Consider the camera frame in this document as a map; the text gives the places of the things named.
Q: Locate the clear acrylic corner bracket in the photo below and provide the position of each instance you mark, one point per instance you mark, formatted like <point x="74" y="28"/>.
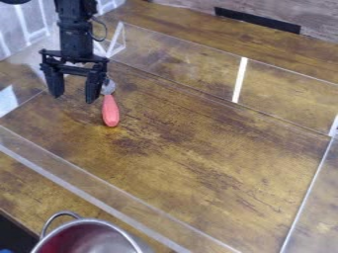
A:
<point x="113" y="46"/>

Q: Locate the stainless steel pot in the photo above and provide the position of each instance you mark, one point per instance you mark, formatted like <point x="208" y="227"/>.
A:
<point x="70" y="233"/>

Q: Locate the pink handled metal spoon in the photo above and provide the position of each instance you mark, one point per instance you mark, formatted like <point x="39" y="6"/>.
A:
<point x="110" y="109"/>

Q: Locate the black strip on table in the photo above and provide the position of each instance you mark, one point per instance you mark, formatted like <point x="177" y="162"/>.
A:
<point x="258" y="20"/>

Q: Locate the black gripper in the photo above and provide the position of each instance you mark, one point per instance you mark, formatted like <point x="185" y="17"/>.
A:
<point x="75" y="58"/>

